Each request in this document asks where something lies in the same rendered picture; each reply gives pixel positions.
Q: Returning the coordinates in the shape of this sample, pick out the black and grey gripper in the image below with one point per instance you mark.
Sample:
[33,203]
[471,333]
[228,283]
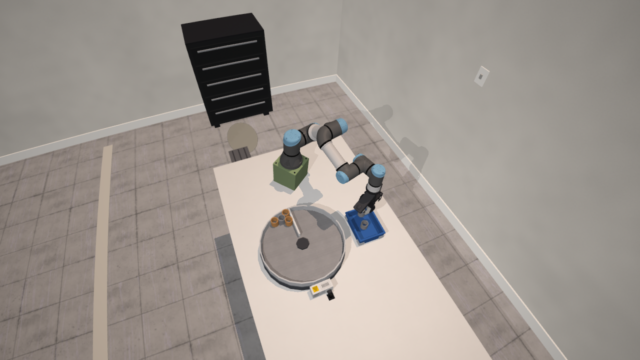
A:
[371,206]

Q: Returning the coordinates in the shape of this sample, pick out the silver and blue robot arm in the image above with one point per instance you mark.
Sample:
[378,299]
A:
[292,159]

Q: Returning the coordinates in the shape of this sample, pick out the blue crate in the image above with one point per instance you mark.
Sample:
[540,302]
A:
[374,230]

